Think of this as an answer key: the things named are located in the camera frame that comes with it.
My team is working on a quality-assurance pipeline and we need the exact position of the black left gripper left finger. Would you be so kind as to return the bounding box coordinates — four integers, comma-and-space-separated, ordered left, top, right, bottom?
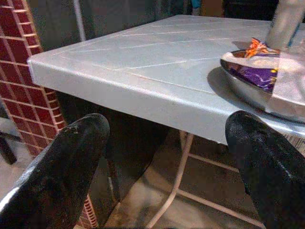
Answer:
0, 113, 111, 229

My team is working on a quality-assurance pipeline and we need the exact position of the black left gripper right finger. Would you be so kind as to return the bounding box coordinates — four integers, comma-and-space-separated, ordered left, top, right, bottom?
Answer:
225, 110, 305, 229

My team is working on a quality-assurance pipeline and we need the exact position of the shiny metal bowl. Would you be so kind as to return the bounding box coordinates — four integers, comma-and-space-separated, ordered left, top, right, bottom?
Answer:
220, 49, 305, 124

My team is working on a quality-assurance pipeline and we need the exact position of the red brick tiled pillar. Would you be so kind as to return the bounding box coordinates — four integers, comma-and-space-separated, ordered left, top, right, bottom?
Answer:
0, 0, 99, 229

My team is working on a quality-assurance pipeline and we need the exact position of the purple orange snack packet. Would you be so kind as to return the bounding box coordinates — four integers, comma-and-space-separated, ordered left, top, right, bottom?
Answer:
228, 37, 281, 94

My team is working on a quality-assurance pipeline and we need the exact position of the white metal table leg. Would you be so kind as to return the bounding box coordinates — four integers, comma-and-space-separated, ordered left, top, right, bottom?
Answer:
144, 132, 194, 229

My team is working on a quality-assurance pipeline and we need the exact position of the grey tiled table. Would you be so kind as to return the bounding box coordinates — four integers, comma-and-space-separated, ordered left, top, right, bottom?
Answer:
27, 14, 305, 146

